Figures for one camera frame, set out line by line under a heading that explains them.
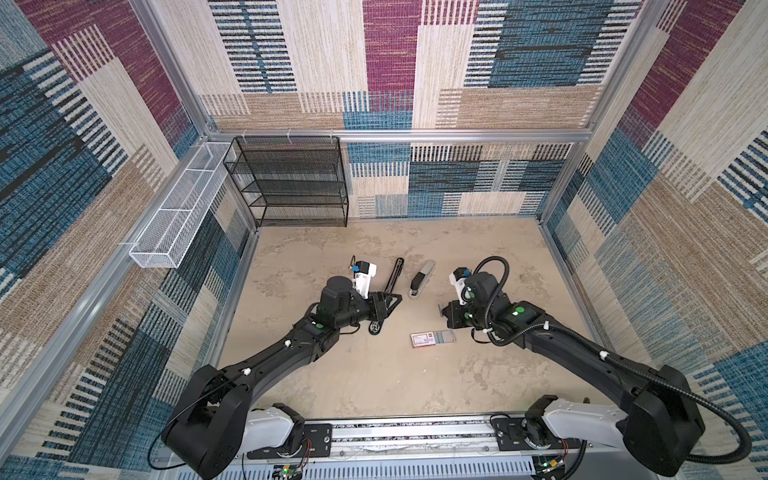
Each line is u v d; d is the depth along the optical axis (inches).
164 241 27.7
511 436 28.7
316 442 28.8
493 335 23.9
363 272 29.0
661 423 15.5
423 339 35.1
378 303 28.7
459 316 28.6
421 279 38.3
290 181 43.6
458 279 29.3
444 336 35.5
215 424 16.0
